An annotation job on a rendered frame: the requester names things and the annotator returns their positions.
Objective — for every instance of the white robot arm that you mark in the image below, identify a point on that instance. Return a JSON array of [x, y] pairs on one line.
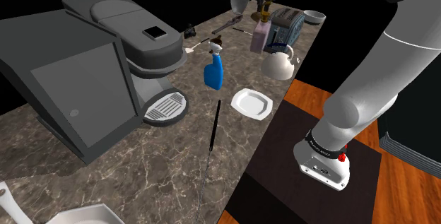
[[365, 89]]

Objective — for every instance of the brown round dish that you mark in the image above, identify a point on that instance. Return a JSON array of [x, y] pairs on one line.
[[255, 17]]

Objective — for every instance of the blue-grey toaster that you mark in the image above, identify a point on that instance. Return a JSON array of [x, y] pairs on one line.
[[289, 23]]

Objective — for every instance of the pink soap dispenser, gold pump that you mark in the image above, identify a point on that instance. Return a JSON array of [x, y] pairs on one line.
[[260, 37]]

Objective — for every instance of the thin black and white pen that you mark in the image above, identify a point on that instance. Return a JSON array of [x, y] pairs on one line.
[[242, 31]]

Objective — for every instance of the grey pipe wrench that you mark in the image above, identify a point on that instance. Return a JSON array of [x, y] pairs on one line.
[[225, 25]]

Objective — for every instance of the white bowl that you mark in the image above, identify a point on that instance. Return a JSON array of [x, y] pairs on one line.
[[314, 17]]

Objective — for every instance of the white kettle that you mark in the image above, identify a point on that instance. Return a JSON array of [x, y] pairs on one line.
[[277, 65]]

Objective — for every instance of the small black object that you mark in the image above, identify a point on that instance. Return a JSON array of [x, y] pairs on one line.
[[189, 31]]

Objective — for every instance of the blue spray bottle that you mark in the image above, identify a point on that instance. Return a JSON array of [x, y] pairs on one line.
[[213, 73]]

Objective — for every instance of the white octagonal plate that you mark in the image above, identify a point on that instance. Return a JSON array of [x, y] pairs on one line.
[[252, 104]]

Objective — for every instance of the dark robot stand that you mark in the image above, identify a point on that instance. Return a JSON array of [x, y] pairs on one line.
[[282, 168]]

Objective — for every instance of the grey coffee machine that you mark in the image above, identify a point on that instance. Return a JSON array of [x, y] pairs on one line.
[[79, 78]]

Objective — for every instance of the white sink basin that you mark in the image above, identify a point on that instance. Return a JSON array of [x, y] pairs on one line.
[[86, 216]]

